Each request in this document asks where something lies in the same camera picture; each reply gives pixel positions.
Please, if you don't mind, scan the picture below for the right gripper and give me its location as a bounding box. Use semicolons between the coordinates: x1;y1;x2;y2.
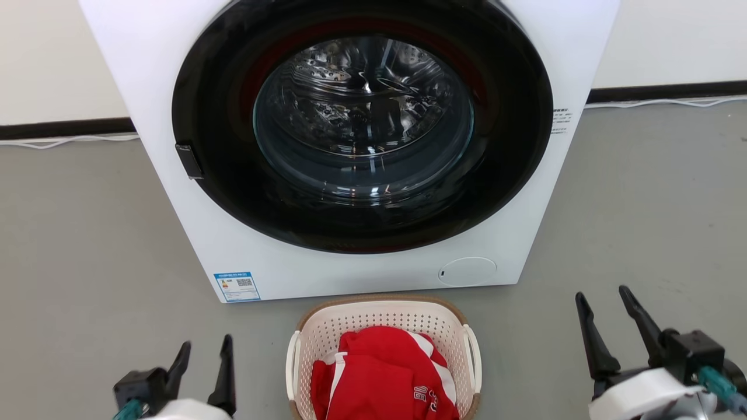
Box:
575;285;728;420

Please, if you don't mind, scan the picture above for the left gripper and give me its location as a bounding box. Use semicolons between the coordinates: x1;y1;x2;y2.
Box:
113;334;237;420

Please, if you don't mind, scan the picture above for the cream perforated laundry basket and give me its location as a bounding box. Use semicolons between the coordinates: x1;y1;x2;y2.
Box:
285;295;483;420

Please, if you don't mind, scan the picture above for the blue energy label sticker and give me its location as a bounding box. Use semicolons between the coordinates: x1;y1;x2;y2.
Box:
213;271;261;303

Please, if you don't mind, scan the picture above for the white front-load washing machine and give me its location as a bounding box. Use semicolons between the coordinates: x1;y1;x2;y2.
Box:
79;0;621;304

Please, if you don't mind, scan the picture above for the round white filter cover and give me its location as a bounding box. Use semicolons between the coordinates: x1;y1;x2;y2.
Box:
438;257;497;287

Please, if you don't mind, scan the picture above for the red garment with white trim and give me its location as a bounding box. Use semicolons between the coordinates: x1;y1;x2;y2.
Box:
310;326;460;420

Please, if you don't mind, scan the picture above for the round black washer door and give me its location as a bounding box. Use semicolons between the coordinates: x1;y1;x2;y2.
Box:
172;0;554;254

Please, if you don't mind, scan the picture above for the teal left gripper cable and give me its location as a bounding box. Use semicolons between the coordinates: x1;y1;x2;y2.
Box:
114;399;144;420

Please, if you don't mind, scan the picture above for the teal gripper cable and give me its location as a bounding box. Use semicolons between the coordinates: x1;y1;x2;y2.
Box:
697;366;747;416
114;399;144;420

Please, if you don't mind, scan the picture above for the teal right gripper cable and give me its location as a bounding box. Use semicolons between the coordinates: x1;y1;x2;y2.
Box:
697;366;747;416

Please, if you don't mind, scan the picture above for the grey washer door handle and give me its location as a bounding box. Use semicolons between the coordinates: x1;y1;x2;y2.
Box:
175;143;204;180

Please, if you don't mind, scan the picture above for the white cable along wall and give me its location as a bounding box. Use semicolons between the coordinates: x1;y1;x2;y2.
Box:
584;95;747;109
0;134;141;150

